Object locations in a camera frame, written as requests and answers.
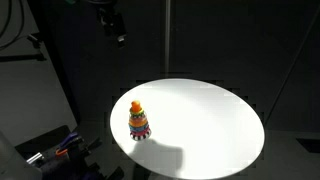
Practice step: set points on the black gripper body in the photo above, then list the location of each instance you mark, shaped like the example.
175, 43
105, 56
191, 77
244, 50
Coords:
109, 18

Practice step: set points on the grey vertical metal pole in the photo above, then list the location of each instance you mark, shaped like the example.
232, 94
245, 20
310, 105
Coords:
167, 36

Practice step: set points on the black white striped stacker base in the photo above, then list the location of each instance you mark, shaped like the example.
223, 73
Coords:
141, 137

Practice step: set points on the silver metal cylinder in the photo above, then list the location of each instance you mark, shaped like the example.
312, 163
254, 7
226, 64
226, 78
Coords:
34, 158

